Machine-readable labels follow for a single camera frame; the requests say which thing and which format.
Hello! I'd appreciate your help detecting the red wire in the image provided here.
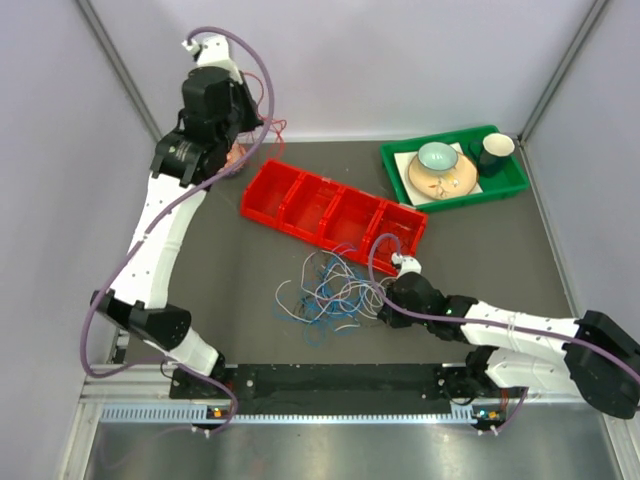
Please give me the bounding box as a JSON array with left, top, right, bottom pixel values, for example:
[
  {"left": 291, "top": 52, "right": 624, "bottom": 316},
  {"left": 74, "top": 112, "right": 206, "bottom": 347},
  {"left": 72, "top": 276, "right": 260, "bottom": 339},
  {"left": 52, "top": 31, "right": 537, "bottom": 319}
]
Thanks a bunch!
[{"left": 243, "top": 72, "right": 287, "bottom": 156}]

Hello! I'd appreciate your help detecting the white wire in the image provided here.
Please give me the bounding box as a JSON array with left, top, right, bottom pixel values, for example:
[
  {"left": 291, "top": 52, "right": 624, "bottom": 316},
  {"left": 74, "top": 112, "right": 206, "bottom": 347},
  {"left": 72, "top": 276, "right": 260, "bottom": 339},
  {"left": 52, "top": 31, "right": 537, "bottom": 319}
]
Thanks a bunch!
[{"left": 274, "top": 244, "right": 389, "bottom": 334}]

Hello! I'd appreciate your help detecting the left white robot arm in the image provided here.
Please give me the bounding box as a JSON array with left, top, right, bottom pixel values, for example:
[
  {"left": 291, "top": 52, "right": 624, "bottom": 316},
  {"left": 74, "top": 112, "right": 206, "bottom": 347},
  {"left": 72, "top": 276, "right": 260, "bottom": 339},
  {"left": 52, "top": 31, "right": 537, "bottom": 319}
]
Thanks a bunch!
[{"left": 90, "top": 66, "right": 263, "bottom": 397}]

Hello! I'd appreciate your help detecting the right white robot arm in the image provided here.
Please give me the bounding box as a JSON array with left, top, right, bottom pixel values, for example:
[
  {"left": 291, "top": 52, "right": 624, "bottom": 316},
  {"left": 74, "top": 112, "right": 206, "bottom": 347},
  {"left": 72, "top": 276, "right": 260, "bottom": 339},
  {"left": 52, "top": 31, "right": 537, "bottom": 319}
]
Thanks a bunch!
[{"left": 377, "top": 272, "right": 639, "bottom": 420}]

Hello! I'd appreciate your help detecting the pink patterned bowl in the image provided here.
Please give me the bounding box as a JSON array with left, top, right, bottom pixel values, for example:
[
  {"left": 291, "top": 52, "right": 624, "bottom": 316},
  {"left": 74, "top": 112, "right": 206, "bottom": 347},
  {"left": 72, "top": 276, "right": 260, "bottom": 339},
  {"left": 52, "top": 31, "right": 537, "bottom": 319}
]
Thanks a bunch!
[{"left": 224, "top": 142, "right": 246, "bottom": 176}]

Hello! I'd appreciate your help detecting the red compartment bin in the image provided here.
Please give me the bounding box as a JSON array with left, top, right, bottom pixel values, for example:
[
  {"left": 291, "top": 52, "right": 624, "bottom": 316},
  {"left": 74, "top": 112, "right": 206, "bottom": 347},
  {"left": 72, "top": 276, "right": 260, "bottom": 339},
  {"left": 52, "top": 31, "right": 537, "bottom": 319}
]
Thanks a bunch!
[{"left": 241, "top": 159, "right": 428, "bottom": 265}]

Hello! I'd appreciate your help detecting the tan ceramic plate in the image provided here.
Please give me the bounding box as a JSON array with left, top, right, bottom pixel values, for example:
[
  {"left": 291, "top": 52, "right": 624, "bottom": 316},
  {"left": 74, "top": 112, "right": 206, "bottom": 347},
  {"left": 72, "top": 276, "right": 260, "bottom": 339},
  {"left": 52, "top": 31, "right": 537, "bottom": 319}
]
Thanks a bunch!
[{"left": 405, "top": 153, "right": 483, "bottom": 205}]

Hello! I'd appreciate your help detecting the light blue bowl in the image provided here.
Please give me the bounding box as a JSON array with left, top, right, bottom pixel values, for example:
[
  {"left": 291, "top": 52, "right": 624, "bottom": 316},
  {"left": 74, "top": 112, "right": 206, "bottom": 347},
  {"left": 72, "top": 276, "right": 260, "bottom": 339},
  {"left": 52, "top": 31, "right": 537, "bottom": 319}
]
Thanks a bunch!
[{"left": 417, "top": 142, "right": 458, "bottom": 173}]

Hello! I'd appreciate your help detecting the green plastic tray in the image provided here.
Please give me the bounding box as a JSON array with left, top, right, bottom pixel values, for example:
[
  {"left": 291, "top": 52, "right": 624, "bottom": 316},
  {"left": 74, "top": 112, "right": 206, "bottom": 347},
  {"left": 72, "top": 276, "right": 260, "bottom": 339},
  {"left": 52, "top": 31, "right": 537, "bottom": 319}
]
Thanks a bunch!
[{"left": 380, "top": 125, "right": 530, "bottom": 213}]

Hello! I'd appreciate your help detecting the dark green mug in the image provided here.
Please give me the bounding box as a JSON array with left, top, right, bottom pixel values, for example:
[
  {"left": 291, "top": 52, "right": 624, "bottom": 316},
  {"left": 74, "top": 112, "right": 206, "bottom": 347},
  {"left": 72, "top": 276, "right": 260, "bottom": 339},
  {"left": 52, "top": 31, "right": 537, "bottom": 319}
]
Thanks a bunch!
[{"left": 468, "top": 133, "right": 515, "bottom": 178}]

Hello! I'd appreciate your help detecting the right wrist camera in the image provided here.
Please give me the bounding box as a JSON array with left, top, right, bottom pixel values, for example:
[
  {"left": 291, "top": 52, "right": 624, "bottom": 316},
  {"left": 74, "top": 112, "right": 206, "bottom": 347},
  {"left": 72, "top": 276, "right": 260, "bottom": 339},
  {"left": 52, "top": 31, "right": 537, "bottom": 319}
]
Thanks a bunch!
[{"left": 391, "top": 253, "right": 422, "bottom": 278}]

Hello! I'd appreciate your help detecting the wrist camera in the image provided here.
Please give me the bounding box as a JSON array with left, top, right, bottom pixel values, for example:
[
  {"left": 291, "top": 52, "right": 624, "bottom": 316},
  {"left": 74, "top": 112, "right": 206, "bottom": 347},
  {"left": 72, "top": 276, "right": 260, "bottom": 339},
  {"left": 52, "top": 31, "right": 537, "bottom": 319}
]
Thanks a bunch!
[
  {"left": 391, "top": 253, "right": 422, "bottom": 278},
  {"left": 182, "top": 34, "right": 237, "bottom": 72}
]

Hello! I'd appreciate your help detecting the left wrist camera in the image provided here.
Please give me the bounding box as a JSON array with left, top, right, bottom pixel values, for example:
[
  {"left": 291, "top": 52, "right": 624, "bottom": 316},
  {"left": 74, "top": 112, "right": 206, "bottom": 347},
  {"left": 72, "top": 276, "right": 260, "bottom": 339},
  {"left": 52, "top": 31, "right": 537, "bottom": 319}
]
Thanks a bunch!
[{"left": 182, "top": 34, "right": 237, "bottom": 72}]

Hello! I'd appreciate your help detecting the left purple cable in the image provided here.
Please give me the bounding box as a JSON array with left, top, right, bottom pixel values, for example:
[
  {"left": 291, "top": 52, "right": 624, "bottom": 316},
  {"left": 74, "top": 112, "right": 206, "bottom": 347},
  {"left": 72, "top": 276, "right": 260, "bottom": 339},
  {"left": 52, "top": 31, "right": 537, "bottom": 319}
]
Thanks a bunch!
[{"left": 82, "top": 27, "right": 276, "bottom": 379}]

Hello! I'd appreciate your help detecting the purple cable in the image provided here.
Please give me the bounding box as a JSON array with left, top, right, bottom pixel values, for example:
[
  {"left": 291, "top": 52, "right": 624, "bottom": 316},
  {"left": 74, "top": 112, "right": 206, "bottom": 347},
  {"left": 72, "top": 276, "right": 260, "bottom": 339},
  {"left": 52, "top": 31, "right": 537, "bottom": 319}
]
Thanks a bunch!
[
  {"left": 82, "top": 27, "right": 276, "bottom": 379},
  {"left": 367, "top": 233, "right": 640, "bottom": 384}
]

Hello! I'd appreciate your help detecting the blue wire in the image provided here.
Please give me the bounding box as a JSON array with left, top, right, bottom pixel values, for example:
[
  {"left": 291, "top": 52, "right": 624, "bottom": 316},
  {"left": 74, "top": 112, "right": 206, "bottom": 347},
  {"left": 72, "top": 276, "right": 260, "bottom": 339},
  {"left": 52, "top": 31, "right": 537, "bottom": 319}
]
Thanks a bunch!
[{"left": 272, "top": 254, "right": 381, "bottom": 354}]

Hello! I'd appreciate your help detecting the slotted cable duct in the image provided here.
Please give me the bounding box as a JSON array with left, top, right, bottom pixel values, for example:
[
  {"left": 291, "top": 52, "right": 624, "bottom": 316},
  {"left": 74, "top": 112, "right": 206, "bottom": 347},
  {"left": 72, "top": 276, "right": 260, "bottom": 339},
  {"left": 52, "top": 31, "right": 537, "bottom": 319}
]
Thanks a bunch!
[{"left": 100, "top": 404, "right": 505, "bottom": 425}]

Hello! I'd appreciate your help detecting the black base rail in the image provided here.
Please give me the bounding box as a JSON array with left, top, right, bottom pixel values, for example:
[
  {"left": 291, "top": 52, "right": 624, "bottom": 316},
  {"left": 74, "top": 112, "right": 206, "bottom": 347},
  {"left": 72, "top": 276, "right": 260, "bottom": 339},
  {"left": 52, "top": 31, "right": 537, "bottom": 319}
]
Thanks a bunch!
[{"left": 169, "top": 362, "right": 474, "bottom": 416}]

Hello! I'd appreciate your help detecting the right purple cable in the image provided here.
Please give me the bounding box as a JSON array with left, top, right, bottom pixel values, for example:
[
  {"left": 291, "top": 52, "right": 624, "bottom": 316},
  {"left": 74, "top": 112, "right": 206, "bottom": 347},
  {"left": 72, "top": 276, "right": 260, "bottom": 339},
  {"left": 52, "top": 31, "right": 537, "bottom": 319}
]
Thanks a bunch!
[{"left": 367, "top": 233, "right": 640, "bottom": 384}]

